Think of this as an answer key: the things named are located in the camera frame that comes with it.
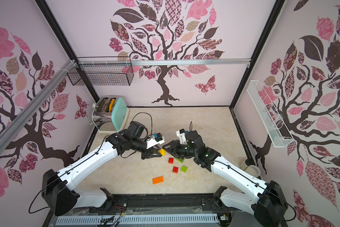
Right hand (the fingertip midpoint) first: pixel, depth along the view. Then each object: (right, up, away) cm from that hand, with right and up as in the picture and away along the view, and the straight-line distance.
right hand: (163, 151), depth 71 cm
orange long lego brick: (-4, -20, +11) cm, 23 cm away
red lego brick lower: (+6, -15, +14) cm, 21 cm away
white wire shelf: (+55, +19, +1) cm, 58 cm away
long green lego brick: (+10, -10, +17) cm, 23 cm away
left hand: (-3, -2, +3) cm, 5 cm away
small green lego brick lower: (+11, -15, +15) cm, 24 cm away
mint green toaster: (-39, +20, +23) cm, 50 cm away
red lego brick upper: (+3, -10, +18) cm, 21 cm away
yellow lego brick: (-1, -1, 0) cm, 1 cm away
